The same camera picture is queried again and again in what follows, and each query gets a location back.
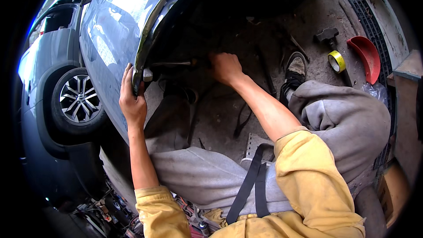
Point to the person's right hand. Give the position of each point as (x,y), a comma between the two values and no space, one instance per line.
(226,69)

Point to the person's left hand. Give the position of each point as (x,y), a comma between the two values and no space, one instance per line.
(132,105)

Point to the person's right fingers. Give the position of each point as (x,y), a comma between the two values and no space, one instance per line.
(215,62)

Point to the silver car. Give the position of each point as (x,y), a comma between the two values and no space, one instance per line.
(112,33)

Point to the dark metal pry bar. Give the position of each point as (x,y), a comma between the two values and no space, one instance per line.
(267,72)

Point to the rusty metal tool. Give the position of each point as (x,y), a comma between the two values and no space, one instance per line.
(299,49)

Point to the metal tread plate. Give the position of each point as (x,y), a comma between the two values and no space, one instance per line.
(252,140)

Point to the black hammer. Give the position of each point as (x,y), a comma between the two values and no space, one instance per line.
(325,34)

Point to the yellow tape roll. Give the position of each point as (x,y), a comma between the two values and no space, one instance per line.
(340,60)

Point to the person's legs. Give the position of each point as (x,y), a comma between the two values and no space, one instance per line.
(340,129)

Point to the red plastic tray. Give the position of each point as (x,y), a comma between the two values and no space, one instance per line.
(368,56)

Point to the person's body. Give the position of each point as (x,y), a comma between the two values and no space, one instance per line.
(307,185)

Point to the clear plastic bag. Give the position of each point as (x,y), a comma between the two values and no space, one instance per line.
(376,92)

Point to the dark blue car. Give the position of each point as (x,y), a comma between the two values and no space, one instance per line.
(49,72)

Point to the heap of tools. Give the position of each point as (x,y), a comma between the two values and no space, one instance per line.
(112,211)

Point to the cardboard box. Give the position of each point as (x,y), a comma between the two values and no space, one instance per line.
(391,191)

